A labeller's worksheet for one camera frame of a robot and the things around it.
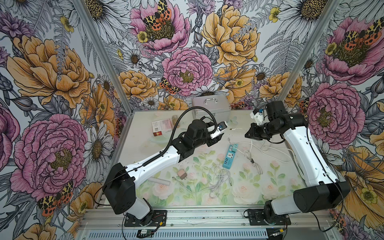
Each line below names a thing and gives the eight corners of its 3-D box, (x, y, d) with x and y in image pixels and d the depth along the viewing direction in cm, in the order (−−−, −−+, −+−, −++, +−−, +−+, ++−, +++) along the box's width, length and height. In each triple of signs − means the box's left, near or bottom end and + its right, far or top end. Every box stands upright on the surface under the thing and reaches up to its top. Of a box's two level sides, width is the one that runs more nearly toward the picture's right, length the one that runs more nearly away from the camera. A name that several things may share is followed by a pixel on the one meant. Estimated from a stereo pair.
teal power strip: (221, 167, 94) (222, 164, 91) (229, 144, 104) (230, 141, 102) (230, 170, 92) (231, 168, 90) (237, 147, 103) (238, 144, 101)
